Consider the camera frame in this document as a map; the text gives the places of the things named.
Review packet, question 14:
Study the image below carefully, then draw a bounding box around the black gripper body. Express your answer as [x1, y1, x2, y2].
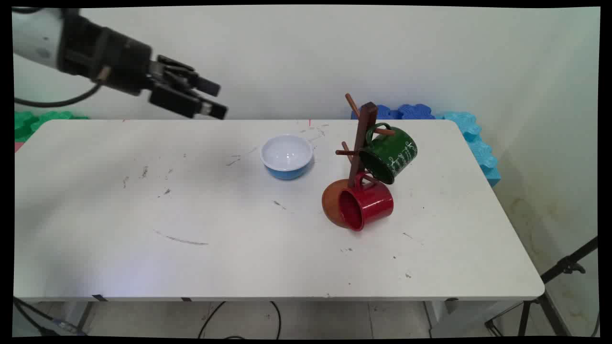
[57, 12, 165, 96]

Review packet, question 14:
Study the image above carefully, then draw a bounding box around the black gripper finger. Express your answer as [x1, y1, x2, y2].
[155, 55, 221, 96]
[148, 84, 228, 120]

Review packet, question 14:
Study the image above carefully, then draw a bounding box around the green enamel mug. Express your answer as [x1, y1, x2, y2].
[359, 123, 418, 185]

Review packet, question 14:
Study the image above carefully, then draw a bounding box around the green foam mat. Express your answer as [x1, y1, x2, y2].
[14, 111, 89, 143]

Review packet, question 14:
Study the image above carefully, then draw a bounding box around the white and blue bowl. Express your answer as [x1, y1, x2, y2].
[260, 134, 314, 180]

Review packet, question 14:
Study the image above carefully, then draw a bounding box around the brown wooden mug tree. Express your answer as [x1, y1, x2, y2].
[321, 93, 396, 228]

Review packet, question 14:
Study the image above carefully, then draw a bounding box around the red enamel mug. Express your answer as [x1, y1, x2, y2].
[339, 172, 394, 232]

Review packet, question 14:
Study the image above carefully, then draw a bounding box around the dark blue foam mat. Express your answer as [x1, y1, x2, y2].
[351, 104, 437, 120]

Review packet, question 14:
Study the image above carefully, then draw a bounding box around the grey table leg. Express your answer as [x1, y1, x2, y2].
[61, 301, 95, 336]

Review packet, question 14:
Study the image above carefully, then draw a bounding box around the light blue foam mat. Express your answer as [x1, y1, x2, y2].
[434, 111, 502, 187]

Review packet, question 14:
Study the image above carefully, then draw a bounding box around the white table leg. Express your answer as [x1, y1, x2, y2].
[425, 300, 526, 338]

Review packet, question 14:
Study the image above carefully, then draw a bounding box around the black tripod stand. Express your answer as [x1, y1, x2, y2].
[485, 236, 599, 338]

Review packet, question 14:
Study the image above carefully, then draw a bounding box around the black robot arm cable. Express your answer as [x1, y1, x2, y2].
[14, 67, 111, 108]

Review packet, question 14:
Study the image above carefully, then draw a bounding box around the black floor cable loop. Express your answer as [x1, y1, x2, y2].
[198, 301, 282, 340]

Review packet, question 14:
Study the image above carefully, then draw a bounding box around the black cable with grey plug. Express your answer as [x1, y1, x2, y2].
[13, 296, 87, 336]

